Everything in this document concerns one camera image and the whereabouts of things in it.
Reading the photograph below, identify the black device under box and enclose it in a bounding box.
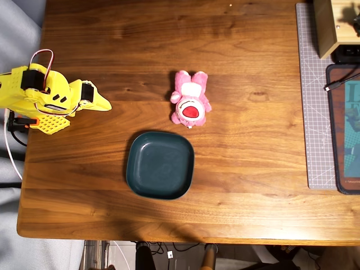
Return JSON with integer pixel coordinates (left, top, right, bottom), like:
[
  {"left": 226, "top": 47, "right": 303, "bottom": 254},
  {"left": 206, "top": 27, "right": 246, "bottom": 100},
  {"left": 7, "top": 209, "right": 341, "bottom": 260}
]
[{"left": 331, "top": 44, "right": 360, "bottom": 64}]

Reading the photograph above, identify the black table leg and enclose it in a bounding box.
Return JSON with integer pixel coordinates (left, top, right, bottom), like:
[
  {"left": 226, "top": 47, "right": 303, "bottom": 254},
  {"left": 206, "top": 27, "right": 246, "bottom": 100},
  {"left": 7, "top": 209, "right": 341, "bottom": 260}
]
[{"left": 135, "top": 241, "right": 157, "bottom": 270}]

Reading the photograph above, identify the black floor cable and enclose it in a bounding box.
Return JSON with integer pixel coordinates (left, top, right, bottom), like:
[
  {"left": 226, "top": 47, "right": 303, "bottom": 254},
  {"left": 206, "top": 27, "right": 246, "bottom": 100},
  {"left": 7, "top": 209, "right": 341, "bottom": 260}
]
[{"left": 148, "top": 241, "right": 201, "bottom": 255}]

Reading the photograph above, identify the printed dark mouse pad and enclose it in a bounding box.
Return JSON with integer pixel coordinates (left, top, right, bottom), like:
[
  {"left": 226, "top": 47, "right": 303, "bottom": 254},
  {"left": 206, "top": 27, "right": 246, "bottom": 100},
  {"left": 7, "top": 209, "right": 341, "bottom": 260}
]
[{"left": 326, "top": 64, "right": 360, "bottom": 195}]

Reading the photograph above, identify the orange black table clamp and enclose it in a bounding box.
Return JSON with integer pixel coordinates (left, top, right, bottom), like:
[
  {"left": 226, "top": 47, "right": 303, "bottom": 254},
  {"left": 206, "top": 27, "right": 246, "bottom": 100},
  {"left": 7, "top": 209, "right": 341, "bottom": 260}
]
[{"left": 7, "top": 111, "right": 39, "bottom": 133}]

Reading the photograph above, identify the black base cable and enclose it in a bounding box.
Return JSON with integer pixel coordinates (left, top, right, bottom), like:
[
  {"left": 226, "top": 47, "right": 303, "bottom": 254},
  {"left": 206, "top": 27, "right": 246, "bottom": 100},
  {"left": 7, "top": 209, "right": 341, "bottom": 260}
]
[{"left": 8, "top": 128, "right": 28, "bottom": 147}]

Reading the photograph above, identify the metal frame under table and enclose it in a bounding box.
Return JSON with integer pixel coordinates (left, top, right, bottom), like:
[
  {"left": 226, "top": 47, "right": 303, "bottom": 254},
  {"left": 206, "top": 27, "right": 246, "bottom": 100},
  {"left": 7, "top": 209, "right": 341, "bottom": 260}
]
[{"left": 81, "top": 240, "right": 110, "bottom": 270}]

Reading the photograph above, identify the yellow perforated robot base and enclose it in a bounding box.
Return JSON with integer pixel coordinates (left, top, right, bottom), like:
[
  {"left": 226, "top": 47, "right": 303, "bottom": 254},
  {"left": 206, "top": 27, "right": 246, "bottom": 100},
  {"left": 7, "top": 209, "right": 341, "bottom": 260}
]
[{"left": 28, "top": 114, "right": 70, "bottom": 136}]

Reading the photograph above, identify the black usb cable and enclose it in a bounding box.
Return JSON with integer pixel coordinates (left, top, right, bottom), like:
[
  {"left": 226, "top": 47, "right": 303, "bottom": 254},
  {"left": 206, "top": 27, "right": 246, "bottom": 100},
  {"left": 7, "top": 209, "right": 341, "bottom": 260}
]
[{"left": 323, "top": 73, "right": 360, "bottom": 92}]

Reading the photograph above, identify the light wooden box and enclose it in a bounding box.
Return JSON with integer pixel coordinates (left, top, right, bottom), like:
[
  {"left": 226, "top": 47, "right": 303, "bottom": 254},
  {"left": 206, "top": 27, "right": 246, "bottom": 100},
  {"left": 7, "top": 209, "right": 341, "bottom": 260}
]
[{"left": 313, "top": 0, "right": 360, "bottom": 60}]

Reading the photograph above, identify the pink strawberry bear plush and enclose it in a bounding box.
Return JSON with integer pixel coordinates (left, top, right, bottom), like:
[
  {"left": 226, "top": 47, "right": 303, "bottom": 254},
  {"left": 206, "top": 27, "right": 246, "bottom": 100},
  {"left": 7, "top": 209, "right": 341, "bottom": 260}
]
[{"left": 169, "top": 70, "right": 212, "bottom": 129}]

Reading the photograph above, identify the dark teal square plate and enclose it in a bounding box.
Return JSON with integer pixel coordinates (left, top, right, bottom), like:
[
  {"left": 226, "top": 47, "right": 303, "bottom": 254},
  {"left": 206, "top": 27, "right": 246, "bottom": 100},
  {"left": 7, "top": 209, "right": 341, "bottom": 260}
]
[{"left": 125, "top": 131, "right": 195, "bottom": 201}]

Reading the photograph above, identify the thin white floor cable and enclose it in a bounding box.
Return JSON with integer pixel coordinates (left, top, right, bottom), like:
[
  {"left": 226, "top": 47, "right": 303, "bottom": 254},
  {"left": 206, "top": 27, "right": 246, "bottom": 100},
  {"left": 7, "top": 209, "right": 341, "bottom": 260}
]
[{"left": 112, "top": 241, "right": 132, "bottom": 270}]

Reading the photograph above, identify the red white servo wire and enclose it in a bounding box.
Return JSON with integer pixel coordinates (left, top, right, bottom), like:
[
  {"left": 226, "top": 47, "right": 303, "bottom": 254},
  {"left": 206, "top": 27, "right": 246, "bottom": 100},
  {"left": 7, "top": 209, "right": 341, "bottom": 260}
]
[
  {"left": 29, "top": 49, "right": 55, "bottom": 74},
  {"left": 34, "top": 101, "right": 82, "bottom": 118}
]

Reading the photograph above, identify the white power cable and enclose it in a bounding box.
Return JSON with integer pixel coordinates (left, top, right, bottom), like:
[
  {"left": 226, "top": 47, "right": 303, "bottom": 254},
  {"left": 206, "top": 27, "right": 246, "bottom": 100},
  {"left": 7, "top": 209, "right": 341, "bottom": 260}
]
[{"left": 3, "top": 108, "right": 23, "bottom": 181}]

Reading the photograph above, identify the grey cutting mat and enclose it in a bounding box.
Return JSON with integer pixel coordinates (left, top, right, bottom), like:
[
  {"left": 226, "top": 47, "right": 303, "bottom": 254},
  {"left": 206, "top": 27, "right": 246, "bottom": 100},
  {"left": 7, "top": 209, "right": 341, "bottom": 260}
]
[{"left": 295, "top": 2, "right": 338, "bottom": 190}]

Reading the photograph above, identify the yellow gripper black servo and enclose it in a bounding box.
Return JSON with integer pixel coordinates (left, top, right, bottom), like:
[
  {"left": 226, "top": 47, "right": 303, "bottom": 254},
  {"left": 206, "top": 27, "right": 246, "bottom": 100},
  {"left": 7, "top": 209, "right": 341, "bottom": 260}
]
[{"left": 36, "top": 70, "right": 113, "bottom": 115}]

